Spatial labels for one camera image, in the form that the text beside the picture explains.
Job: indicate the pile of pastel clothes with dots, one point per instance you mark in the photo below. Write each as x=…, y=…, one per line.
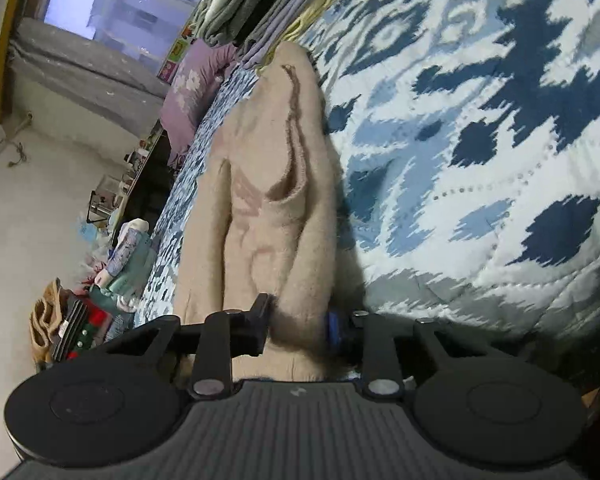
x=130, y=255

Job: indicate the grey curtain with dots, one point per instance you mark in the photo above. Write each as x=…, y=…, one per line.
x=80, y=75

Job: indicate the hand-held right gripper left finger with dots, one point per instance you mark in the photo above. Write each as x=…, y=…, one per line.
x=257, y=327

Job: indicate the stack of grey folded clothes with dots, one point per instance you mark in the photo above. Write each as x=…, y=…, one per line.
x=240, y=0

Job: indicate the beige fuzzy sweater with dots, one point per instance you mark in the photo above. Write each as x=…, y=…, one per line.
x=260, y=185

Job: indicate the dark wooden desk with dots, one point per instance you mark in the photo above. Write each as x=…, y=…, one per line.
x=150, y=175

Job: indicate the colourful alphabet foam panel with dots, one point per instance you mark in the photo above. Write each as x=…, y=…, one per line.
x=172, y=57

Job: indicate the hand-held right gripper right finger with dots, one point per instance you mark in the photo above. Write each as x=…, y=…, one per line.
x=335, y=332

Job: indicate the red and green cloth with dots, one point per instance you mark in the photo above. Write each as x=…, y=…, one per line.
x=92, y=327

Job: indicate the brown paper bag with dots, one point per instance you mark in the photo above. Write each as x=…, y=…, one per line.
x=40, y=320

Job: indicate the bed with blue patterned sheet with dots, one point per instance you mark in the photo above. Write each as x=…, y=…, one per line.
x=455, y=110

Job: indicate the purple floral pillow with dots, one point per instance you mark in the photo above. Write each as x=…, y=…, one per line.
x=190, y=90

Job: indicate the clutter of small desk items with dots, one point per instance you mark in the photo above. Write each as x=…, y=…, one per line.
x=105, y=195

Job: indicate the window with wooden frame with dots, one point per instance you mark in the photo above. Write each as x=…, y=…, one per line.
x=130, y=5

